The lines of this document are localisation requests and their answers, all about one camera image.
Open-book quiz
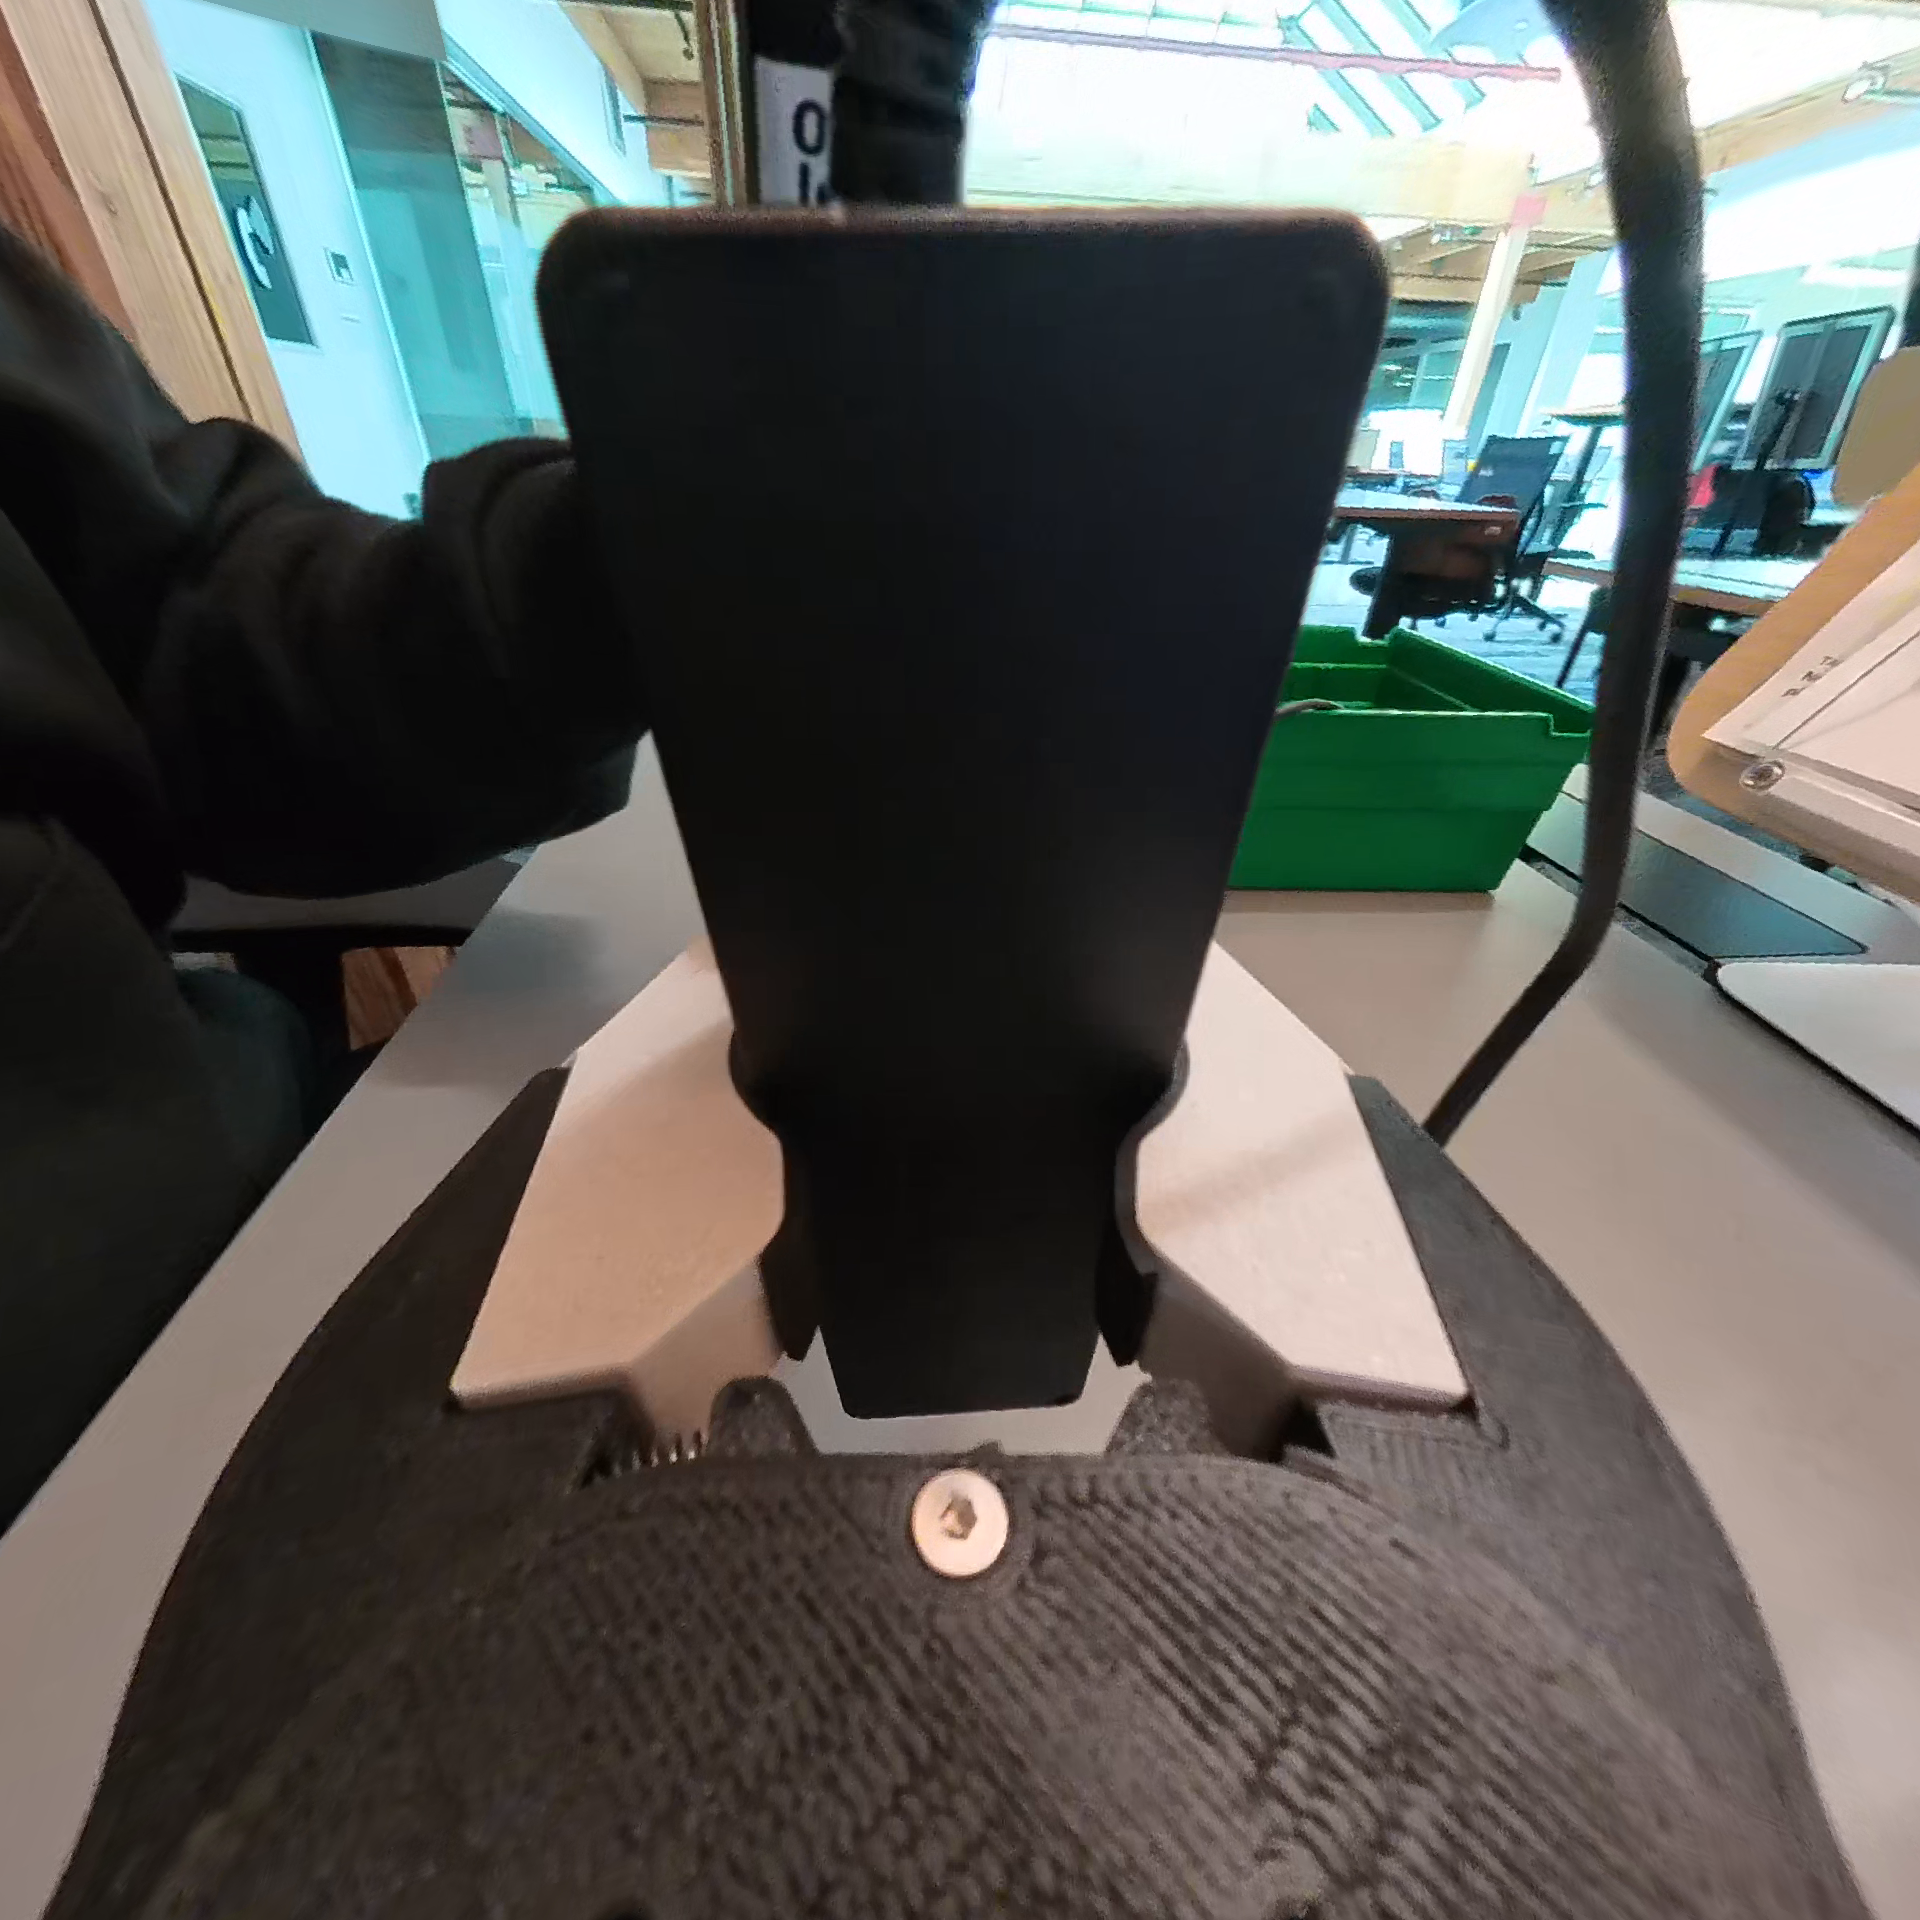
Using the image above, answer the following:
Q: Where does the white stand base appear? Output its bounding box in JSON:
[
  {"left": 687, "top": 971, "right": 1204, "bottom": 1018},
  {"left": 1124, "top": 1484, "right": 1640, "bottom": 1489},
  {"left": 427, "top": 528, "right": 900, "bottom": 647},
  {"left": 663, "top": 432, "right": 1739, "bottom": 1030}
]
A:
[{"left": 1718, "top": 958, "right": 1920, "bottom": 1130}]

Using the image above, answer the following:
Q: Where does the instruction sheet board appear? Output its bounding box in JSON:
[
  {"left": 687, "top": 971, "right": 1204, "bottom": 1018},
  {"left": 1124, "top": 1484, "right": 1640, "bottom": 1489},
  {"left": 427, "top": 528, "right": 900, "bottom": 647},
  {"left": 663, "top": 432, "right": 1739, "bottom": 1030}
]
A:
[{"left": 1664, "top": 464, "right": 1920, "bottom": 911}]

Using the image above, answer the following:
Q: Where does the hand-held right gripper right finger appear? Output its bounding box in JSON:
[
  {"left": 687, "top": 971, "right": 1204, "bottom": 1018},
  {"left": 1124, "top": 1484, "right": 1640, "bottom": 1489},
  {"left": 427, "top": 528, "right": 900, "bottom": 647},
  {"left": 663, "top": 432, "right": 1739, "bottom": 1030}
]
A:
[{"left": 1103, "top": 945, "right": 1472, "bottom": 1455}]

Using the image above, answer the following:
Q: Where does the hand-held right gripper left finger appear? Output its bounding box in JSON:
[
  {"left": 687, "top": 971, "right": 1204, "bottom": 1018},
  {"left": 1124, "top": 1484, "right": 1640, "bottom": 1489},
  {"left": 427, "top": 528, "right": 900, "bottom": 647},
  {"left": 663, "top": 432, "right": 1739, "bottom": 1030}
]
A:
[{"left": 450, "top": 945, "right": 826, "bottom": 1426}]

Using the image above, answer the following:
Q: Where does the thick black cable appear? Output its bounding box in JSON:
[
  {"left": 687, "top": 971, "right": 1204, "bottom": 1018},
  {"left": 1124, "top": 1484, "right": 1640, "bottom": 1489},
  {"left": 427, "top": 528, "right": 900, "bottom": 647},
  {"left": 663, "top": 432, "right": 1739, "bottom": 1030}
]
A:
[{"left": 1417, "top": 0, "right": 1712, "bottom": 1151}]

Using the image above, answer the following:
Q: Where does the person's black clothed torso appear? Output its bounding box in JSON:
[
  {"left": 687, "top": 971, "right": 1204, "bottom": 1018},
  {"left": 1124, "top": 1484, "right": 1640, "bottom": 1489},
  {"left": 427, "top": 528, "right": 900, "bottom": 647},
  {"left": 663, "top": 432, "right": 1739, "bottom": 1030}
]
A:
[{"left": 0, "top": 225, "right": 324, "bottom": 1531}]

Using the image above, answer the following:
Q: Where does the green plastic bin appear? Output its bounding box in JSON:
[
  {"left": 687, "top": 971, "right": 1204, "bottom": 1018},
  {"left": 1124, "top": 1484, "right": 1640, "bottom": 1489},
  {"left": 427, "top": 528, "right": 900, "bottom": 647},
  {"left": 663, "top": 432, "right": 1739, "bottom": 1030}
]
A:
[{"left": 1231, "top": 623, "right": 1595, "bottom": 896}]

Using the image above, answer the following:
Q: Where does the black computer monitor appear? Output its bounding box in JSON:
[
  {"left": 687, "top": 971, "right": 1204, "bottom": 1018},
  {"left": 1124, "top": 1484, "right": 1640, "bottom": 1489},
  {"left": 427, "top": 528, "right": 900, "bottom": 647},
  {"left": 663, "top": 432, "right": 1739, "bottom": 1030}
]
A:
[{"left": 1746, "top": 306, "right": 1902, "bottom": 474}]

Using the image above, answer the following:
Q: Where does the black trapezoid plate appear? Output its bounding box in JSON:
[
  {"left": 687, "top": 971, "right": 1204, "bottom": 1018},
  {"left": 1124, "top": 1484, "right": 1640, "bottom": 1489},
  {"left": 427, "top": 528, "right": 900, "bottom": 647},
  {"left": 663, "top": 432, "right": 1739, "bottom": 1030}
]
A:
[{"left": 537, "top": 208, "right": 1395, "bottom": 1420}]

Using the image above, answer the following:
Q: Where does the black office chair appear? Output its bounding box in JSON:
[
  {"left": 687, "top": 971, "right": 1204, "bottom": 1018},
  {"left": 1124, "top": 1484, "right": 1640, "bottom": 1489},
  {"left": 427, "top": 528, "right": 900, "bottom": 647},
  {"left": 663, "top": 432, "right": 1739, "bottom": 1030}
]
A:
[{"left": 1351, "top": 435, "right": 1601, "bottom": 646}]

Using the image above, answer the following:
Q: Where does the person's left forearm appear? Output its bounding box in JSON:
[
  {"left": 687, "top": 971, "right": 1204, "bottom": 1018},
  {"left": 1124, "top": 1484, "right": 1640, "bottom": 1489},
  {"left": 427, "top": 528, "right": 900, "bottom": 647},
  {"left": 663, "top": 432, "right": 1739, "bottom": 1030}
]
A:
[{"left": 152, "top": 435, "right": 649, "bottom": 903}]

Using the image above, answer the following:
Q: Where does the phone icon wall sign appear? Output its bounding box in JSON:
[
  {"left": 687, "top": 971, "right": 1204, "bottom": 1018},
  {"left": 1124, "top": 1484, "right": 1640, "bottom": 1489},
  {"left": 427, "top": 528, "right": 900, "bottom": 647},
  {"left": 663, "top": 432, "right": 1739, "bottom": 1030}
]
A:
[{"left": 176, "top": 79, "right": 318, "bottom": 351}]

